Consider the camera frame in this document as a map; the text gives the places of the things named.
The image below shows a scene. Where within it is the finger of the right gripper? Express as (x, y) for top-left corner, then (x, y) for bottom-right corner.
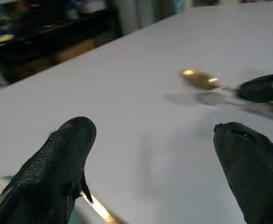
(237, 71), (273, 104)

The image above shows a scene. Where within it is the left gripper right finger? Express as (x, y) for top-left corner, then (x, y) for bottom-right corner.
(213, 120), (273, 224)

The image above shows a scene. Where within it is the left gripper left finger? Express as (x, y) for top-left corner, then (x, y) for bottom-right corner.
(0, 116), (97, 224)

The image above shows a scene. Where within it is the metal spoon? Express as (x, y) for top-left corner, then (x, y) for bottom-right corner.
(180, 67), (273, 122)

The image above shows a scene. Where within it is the metal cutlery piece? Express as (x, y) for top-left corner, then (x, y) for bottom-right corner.
(80, 193), (126, 224)

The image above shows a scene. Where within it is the black side table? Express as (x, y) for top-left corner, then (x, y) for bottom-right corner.
(0, 6), (123, 84)

